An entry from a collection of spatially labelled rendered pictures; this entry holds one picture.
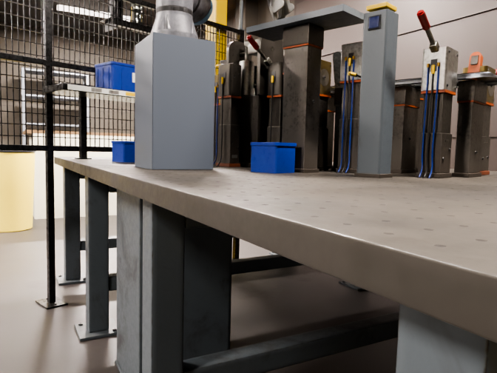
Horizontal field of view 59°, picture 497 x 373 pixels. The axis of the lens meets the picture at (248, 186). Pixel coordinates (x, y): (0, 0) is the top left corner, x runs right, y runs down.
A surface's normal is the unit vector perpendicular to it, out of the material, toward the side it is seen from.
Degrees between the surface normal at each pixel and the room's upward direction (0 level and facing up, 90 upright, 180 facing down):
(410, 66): 90
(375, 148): 90
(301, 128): 90
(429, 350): 90
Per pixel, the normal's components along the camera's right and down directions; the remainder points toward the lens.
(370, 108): -0.69, 0.04
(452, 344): -0.87, 0.02
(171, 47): 0.49, 0.08
